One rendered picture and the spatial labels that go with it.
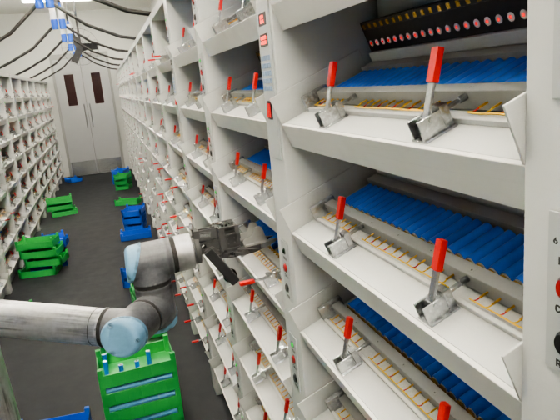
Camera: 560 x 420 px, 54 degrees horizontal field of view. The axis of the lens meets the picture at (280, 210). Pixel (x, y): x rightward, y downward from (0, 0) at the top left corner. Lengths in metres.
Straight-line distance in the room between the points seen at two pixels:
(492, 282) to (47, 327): 1.01
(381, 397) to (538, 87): 0.56
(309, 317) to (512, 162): 0.70
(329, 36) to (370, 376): 0.58
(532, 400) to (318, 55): 0.69
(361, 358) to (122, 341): 0.55
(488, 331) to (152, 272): 0.91
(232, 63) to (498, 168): 1.28
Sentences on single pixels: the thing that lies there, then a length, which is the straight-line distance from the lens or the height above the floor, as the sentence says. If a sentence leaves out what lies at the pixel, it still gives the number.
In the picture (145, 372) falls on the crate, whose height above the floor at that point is 0.35.
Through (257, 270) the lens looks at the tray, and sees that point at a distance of 1.43.
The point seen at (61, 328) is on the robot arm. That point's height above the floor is 0.93.
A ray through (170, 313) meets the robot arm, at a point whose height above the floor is 0.89.
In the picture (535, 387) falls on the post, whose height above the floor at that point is 1.17.
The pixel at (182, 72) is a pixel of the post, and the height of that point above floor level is 1.48.
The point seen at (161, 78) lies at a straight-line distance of 3.06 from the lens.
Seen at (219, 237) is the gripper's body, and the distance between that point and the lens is 1.36.
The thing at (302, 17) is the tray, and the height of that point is 1.51.
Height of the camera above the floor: 1.43
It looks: 13 degrees down
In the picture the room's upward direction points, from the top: 5 degrees counter-clockwise
